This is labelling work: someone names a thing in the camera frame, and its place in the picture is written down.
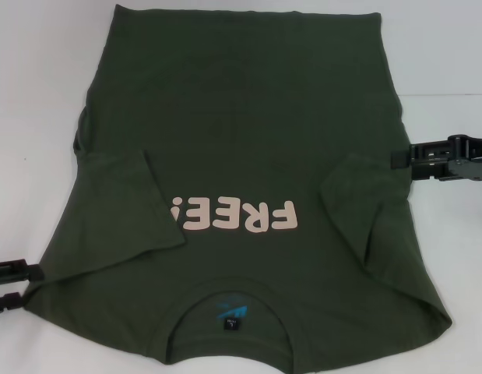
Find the dark green FREE! t-shirt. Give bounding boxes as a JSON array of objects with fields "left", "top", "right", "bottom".
[{"left": 24, "top": 3, "right": 455, "bottom": 374}]

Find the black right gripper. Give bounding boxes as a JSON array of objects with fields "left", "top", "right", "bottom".
[{"left": 392, "top": 133, "right": 482, "bottom": 183}]

